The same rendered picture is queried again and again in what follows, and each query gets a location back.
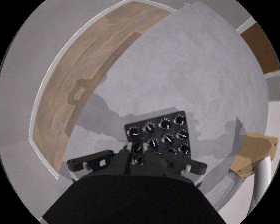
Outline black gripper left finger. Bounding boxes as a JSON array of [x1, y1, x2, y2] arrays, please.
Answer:
[[67, 142, 133, 183]]

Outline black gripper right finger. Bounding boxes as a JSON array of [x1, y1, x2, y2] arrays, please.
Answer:
[[142, 143, 207, 188]]

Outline black knob box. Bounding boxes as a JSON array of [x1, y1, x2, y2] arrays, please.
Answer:
[[124, 111, 191, 165]]

